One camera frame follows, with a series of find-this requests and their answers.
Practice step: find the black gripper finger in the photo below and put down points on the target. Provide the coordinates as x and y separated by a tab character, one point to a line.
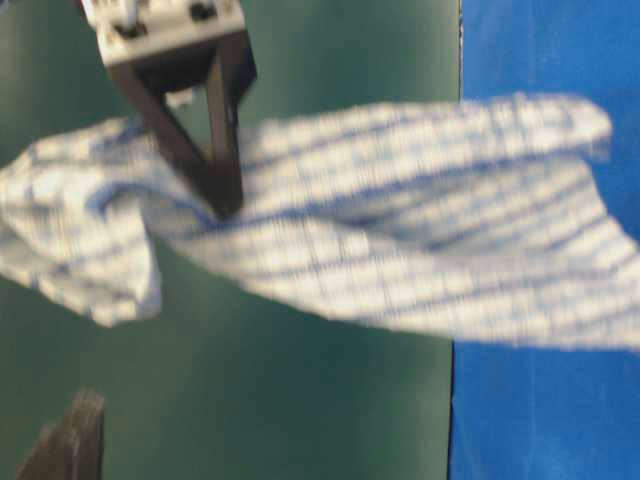
73	447

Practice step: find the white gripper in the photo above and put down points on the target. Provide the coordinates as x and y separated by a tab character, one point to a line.
130	30

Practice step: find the white blue-striped towel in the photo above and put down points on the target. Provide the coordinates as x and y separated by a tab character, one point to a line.
475	221

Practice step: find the blue cloth backdrop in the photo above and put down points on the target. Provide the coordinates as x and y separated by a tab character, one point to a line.
552	414

